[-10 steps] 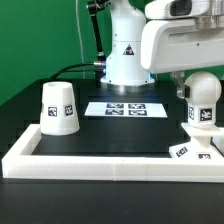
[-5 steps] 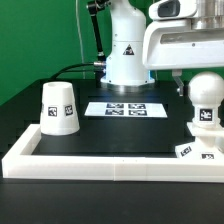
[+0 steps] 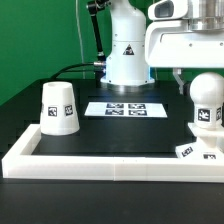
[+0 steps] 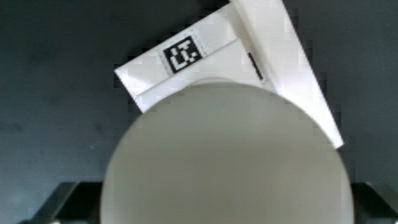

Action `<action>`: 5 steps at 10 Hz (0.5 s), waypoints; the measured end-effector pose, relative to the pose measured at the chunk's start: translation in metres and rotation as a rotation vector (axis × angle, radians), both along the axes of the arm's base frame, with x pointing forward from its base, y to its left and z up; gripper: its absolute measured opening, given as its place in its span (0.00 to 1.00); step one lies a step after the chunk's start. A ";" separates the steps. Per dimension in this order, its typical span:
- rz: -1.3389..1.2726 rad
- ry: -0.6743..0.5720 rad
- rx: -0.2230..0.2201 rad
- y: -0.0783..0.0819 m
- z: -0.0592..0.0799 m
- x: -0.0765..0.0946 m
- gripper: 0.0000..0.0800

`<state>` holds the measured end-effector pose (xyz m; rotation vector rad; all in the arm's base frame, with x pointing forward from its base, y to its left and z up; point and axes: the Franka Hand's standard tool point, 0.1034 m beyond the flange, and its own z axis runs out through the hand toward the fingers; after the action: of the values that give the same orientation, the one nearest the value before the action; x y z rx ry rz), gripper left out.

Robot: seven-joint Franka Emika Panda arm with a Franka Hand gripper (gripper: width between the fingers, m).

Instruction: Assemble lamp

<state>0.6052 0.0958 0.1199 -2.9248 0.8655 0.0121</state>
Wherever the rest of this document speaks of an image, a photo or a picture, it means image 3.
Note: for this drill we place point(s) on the white marker tag sheet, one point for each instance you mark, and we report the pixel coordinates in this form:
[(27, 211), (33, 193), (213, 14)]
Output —
[(111, 109)]

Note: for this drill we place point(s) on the white U-shaped frame wall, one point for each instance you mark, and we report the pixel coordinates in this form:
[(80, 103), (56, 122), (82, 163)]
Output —
[(21, 162)]

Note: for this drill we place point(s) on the white lamp base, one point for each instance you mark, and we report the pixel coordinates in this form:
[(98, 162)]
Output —
[(206, 147)]

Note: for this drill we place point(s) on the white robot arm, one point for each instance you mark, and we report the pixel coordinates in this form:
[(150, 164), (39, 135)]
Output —
[(126, 67)]

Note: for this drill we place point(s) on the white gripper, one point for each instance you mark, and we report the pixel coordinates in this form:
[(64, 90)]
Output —
[(170, 44)]

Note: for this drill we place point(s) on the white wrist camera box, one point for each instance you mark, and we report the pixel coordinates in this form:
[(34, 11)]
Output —
[(168, 10)]

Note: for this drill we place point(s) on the white lamp shade cone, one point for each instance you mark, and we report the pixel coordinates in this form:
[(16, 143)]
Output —
[(58, 115)]

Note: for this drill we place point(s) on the white lamp bulb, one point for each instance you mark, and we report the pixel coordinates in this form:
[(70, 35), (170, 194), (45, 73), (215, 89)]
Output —
[(207, 94)]

